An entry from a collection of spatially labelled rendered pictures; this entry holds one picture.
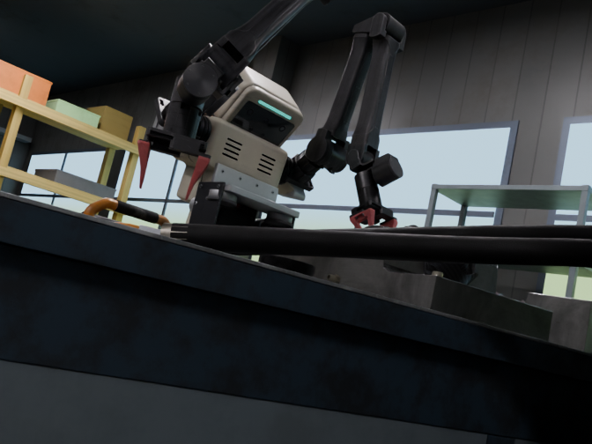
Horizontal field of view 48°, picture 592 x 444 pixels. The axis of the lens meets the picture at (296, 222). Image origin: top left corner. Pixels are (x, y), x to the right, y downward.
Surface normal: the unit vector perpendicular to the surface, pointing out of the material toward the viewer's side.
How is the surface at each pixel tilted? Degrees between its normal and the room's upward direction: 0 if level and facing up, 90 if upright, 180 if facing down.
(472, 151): 90
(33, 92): 90
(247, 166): 98
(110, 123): 90
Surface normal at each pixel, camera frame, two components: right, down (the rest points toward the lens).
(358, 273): -0.82, -0.26
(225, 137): 0.67, 0.18
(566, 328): -0.63, -0.25
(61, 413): 0.52, -0.02
